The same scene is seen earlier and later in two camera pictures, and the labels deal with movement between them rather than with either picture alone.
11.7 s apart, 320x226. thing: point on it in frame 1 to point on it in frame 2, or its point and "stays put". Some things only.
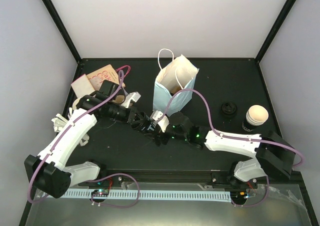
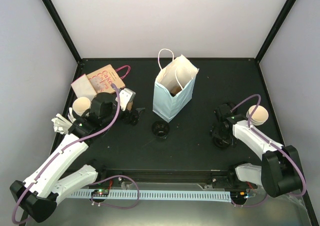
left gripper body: (135, 115) stays put
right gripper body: (158, 131) to (221, 138)
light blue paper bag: (175, 76) stays put
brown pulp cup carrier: (175, 89) stays put
